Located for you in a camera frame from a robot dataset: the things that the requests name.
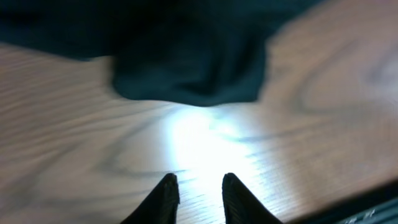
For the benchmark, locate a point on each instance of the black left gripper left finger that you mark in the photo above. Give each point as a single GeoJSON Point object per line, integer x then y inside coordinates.
{"type": "Point", "coordinates": [160, 206]}

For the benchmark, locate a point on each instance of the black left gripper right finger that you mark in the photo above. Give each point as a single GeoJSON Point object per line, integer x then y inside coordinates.
{"type": "Point", "coordinates": [241, 206]}

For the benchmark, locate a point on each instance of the black t-shirt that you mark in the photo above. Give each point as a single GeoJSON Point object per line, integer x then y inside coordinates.
{"type": "Point", "coordinates": [193, 52]}

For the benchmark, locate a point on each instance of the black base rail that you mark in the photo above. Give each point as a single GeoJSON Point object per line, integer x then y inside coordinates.
{"type": "Point", "coordinates": [375, 206]}

